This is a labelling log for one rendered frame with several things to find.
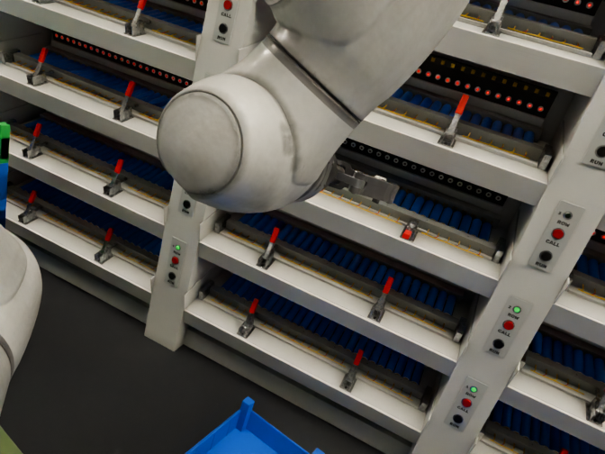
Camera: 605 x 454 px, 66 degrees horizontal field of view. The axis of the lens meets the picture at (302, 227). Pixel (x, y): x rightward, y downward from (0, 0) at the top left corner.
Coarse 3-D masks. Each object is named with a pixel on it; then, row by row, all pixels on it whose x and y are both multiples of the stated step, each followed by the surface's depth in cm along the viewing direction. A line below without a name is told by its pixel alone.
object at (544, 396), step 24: (552, 336) 98; (576, 336) 98; (528, 360) 92; (552, 360) 92; (576, 360) 94; (600, 360) 95; (528, 384) 90; (552, 384) 90; (576, 384) 90; (600, 384) 89; (528, 408) 89; (552, 408) 86; (576, 408) 87; (600, 408) 85; (576, 432) 87; (600, 432) 84
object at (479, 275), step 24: (384, 168) 104; (456, 192) 99; (312, 216) 95; (336, 216) 92; (360, 216) 93; (360, 240) 93; (384, 240) 90; (432, 240) 91; (504, 240) 90; (432, 264) 88; (456, 264) 86; (480, 264) 87; (504, 264) 84; (480, 288) 86
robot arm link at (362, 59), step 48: (288, 0) 32; (336, 0) 30; (384, 0) 30; (432, 0) 31; (288, 48) 33; (336, 48) 32; (384, 48) 32; (432, 48) 35; (336, 96) 34; (384, 96) 36
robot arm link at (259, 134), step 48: (192, 96) 31; (240, 96) 31; (288, 96) 33; (192, 144) 31; (240, 144) 30; (288, 144) 33; (336, 144) 37; (192, 192) 33; (240, 192) 32; (288, 192) 37
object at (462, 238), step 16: (320, 192) 96; (336, 192) 96; (368, 208) 94; (384, 208) 93; (400, 208) 93; (432, 224) 90; (448, 240) 89; (464, 240) 89; (480, 240) 89; (480, 256) 87
